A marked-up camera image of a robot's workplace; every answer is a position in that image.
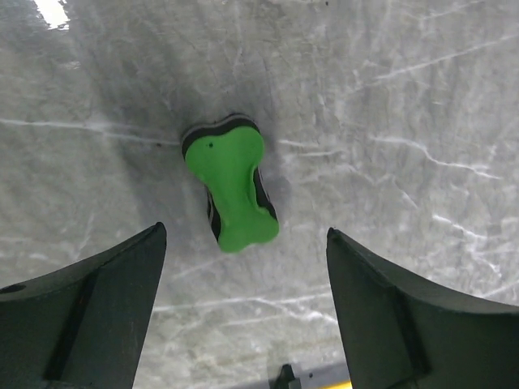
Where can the green whiteboard eraser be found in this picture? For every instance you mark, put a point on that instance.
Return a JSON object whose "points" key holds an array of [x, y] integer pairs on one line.
{"points": [[225, 157]]}

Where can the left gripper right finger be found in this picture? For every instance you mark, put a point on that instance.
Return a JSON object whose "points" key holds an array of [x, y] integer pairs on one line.
{"points": [[400, 330]]}

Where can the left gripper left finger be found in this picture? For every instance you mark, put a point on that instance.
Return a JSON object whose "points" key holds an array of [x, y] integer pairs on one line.
{"points": [[84, 325]]}

